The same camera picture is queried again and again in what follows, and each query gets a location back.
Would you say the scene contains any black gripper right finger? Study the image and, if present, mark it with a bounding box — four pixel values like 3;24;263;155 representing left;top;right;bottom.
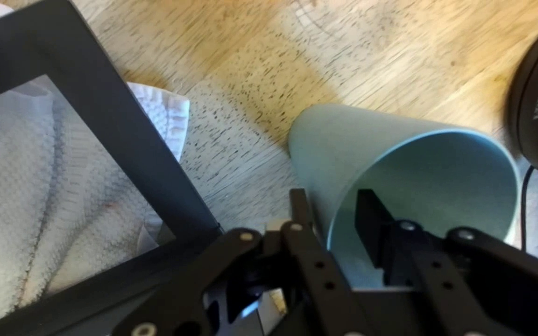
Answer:
353;187;538;336

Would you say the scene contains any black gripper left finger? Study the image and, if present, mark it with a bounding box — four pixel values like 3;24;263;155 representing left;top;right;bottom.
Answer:
108;187;375;336

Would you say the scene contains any grey blue plastic cup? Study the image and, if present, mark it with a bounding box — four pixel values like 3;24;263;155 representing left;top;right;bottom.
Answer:
286;101;523;291

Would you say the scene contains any wooden top kitchen island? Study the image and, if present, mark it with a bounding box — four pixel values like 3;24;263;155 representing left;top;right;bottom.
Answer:
0;0;538;250

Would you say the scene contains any white cloth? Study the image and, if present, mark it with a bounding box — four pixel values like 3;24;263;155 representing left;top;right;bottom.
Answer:
0;2;194;327

